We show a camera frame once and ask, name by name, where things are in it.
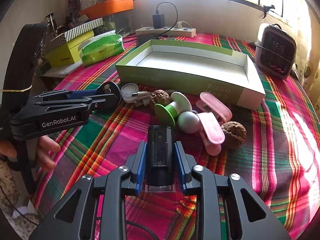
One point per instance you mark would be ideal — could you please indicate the yellow box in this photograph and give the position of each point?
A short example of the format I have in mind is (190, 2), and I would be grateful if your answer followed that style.
(67, 53)

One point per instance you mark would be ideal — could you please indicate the small grey desk heater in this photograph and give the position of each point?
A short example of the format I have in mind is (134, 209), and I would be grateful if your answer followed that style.
(275, 50)

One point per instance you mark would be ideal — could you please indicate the green white mushroom massager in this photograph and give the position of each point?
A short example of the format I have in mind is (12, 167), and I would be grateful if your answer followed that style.
(167, 115)

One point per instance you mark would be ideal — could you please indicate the white grey ball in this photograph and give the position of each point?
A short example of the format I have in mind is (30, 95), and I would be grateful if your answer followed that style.
(188, 122)

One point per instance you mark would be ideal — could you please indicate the plaid colourful bed cloth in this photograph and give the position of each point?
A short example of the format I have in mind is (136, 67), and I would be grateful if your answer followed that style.
(279, 159)

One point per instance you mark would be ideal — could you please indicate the green white cardboard box tray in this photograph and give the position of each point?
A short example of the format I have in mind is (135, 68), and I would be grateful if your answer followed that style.
(193, 68)

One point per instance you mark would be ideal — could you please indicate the black round disc item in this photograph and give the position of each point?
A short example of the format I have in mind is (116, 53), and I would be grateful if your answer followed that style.
(110, 91)

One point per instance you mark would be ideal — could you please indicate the black smartphone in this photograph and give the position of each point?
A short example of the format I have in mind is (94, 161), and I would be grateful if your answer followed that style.
(142, 39)

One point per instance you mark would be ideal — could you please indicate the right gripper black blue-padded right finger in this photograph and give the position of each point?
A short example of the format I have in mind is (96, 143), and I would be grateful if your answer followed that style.
(227, 207)

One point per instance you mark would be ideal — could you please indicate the brown walnut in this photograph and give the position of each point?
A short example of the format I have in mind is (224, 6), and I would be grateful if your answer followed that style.
(159, 97)
(235, 135)

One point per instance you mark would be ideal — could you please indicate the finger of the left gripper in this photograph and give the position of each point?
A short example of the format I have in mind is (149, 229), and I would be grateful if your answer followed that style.
(91, 102)
(69, 95)

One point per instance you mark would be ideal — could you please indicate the white plug with cord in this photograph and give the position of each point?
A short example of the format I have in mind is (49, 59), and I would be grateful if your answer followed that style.
(182, 24)

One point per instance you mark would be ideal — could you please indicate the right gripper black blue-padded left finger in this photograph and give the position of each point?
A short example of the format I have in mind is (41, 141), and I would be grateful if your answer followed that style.
(90, 199)

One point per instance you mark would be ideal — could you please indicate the person's left hand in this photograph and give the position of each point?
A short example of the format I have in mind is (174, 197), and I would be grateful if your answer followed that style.
(44, 145)

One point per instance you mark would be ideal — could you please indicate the green tissue pack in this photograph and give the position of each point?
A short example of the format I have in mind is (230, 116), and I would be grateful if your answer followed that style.
(100, 47)

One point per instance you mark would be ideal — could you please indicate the black charger adapter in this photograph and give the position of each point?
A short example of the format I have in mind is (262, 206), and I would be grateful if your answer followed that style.
(158, 20)

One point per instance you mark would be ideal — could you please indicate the pink clip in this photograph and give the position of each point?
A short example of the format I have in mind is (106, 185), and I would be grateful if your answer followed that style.
(211, 133)
(209, 103)

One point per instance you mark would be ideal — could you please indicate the white power strip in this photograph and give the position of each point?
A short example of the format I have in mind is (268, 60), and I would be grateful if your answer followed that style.
(185, 32)

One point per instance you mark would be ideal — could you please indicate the black rectangular perfume bottle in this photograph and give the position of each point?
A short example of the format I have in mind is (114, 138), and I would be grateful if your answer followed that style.
(159, 160)

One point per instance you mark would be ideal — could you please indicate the black handheld gripper handle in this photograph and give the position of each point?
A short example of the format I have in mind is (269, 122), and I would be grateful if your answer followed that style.
(24, 58)

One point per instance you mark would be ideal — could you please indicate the striped white box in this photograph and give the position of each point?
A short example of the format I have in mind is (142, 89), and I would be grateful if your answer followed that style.
(77, 31)

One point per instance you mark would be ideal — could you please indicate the black window latch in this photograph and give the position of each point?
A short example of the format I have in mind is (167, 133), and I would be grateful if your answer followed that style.
(266, 9)

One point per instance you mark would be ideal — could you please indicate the white round jar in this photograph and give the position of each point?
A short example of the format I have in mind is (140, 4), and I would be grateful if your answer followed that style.
(127, 90)

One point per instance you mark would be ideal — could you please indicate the orange tray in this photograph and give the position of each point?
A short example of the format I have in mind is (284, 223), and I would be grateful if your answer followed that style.
(106, 8)

